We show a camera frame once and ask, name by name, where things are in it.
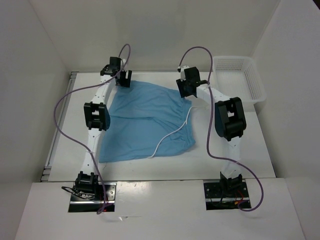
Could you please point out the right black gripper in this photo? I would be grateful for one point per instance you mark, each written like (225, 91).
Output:
(180, 85)

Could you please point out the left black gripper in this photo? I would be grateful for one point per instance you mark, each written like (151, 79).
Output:
(125, 82)

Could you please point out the light blue shorts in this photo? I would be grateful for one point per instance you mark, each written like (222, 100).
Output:
(147, 120)

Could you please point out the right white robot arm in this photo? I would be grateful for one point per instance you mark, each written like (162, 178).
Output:
(228, 119)

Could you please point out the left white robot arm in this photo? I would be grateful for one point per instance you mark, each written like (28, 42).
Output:
(88, 185)

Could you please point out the white perforated plastic basket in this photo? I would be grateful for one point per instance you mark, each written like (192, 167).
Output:
(237, 76)

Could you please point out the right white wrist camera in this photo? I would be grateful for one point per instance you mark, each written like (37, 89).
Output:
(181, 70)

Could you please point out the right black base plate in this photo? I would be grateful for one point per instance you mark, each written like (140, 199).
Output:
(216, 199)

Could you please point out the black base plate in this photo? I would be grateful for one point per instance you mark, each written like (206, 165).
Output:
(88, 202)
(216, 199)

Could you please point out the aluminium table edge rail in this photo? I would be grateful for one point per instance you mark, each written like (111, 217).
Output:
(60, 120)

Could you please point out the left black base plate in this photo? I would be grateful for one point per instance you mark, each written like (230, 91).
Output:
(88, 202)

